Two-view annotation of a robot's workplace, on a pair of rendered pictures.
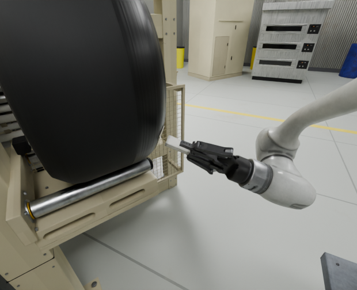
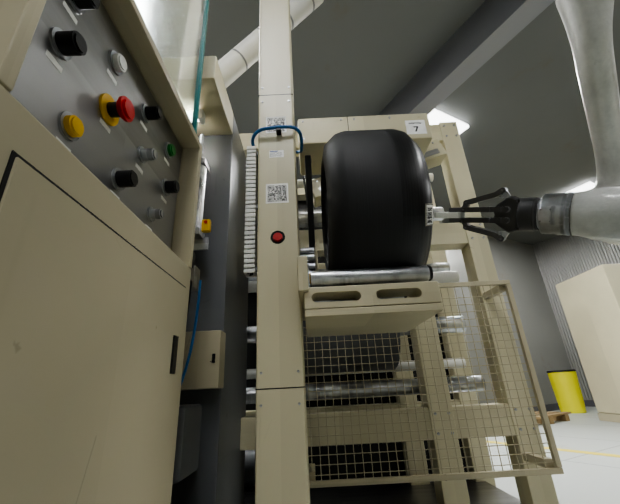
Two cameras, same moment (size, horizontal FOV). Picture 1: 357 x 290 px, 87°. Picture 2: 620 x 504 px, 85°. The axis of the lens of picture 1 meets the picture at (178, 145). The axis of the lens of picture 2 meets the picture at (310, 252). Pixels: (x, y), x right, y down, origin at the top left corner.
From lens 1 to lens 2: 82 cm
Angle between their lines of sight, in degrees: 64
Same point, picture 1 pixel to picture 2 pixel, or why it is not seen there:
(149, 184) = (428, 285)
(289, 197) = (612, 198)
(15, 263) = (272, 363)
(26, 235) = (303, 278)
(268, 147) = not seen: hidden behind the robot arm
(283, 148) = not seen: hidden behind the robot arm
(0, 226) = (281, 305)
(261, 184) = (559, 202)
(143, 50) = (404, 141)
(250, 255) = not seen: outside the picture
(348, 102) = (584, 85)
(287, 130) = (601, 172)
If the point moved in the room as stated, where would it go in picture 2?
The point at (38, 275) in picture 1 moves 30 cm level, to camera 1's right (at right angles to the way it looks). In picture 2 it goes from (281, 406) to (389, 403)
